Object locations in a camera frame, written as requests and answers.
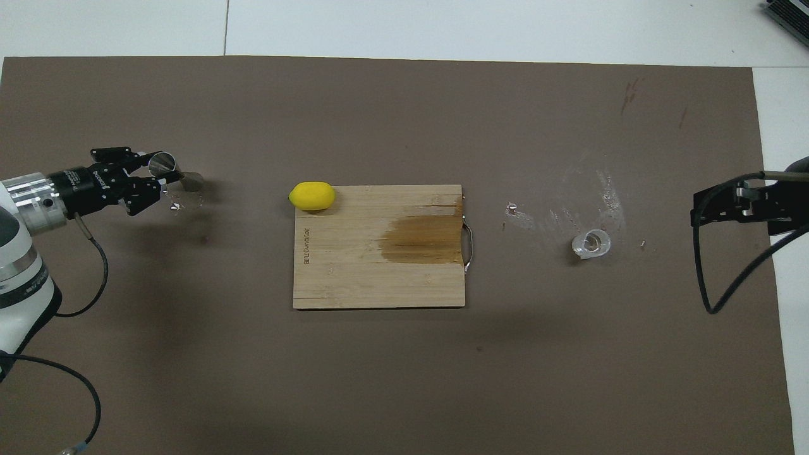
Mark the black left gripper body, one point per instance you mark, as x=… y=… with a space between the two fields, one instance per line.
x=91 y=186

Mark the small clear glass cup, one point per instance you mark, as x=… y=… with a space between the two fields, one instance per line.
x=592 y=244

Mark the metal double jigger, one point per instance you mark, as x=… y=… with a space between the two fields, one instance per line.
x=170 y=169

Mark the brown table mat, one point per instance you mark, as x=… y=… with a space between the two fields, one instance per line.
x=379 y=379

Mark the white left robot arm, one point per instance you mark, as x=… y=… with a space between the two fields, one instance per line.
x=19 y=265

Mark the wooden cutting board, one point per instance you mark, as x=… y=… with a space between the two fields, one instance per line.
x=354 y=278

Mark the grey ribbed device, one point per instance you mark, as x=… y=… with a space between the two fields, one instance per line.
x=790 y=12

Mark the yellow lemon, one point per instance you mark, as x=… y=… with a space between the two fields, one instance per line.
x=312 y=196

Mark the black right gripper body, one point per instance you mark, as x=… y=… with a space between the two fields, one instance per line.
x=790 y=212

